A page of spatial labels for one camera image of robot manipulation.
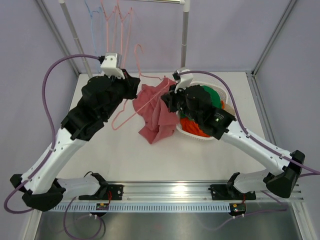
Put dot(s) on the white slotted cable duct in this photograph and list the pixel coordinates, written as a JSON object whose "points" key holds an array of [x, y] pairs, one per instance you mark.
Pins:
{"points": [[142, 207]]}

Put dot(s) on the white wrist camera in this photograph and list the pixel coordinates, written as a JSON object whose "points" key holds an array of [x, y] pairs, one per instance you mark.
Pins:
{"points": [[111, 65], [183, 78]]}

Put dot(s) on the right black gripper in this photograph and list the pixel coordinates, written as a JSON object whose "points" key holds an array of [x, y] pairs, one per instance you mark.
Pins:
{"points": [[171, 97]]}

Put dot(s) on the pink hanger of orange shirt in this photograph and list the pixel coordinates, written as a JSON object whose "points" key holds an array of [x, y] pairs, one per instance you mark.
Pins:
{"points": [[115, 16]]}

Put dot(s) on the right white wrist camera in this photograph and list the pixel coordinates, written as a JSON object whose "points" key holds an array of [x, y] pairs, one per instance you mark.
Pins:
{"points": [[183, 78]]}

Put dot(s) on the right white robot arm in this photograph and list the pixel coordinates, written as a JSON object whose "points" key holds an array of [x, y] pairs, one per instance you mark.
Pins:
{"points": [[282, 168]]}

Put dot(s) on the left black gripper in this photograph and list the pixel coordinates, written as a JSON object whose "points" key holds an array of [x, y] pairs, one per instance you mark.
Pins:
{"points": [[130, 83]]}

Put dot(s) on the metal clothes rack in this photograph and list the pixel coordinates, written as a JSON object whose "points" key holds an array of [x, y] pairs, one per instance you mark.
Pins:
{"points": [[185, 22]]}

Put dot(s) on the orange t shirt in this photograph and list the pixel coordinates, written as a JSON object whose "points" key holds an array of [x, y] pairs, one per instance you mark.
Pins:
{"points": [[192, 127]]}

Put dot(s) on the white perforated laundry basket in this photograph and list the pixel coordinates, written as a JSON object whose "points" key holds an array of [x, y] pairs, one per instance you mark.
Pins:
{"points": [[224, 98]]}

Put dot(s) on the aluminium mounting rail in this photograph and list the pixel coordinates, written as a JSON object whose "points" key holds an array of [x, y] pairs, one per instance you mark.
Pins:
{"points": [[170, 191]]}

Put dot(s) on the green t shirt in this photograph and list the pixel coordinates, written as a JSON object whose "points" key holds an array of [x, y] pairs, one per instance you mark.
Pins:
{"points": [[212, 93]]}

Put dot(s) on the beige t shirt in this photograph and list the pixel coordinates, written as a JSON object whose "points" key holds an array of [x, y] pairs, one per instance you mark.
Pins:
{"points": [[228, 111]]}

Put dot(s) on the pink t shirt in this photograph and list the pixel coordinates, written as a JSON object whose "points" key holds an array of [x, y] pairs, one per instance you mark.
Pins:
{"points": [[159, 122]]}

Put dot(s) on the light blue hanger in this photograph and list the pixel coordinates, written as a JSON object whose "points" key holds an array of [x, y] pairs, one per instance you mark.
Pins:
{"points": [[96, 28]]}

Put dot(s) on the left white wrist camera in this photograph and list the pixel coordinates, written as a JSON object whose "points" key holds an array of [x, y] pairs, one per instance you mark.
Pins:
{"points": [[111, 65]]}

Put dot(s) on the pink hanger of green shirt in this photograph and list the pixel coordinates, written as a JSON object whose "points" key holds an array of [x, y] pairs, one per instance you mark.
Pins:
{"points": [[126, 21]]}

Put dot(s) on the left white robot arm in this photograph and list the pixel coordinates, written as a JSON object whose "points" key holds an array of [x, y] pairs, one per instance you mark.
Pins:
{"points": [[42, 189]]}

